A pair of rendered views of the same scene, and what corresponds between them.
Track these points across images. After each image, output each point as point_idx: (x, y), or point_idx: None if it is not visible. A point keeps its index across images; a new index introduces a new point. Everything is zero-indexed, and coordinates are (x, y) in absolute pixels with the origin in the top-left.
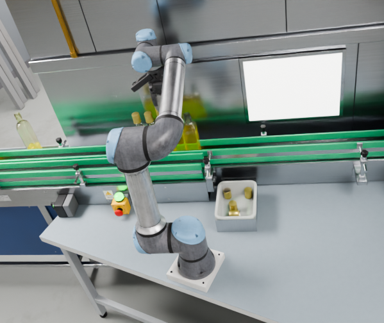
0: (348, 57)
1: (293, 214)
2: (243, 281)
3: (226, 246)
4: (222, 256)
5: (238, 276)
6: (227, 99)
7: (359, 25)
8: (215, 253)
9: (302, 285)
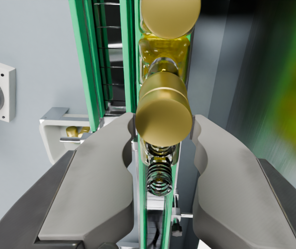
0: None
1: None
2: None
3: (32, 118)
4: (2, 120)
5: None
6: None
7: None
8: (4, 112)
9: (11, 179)
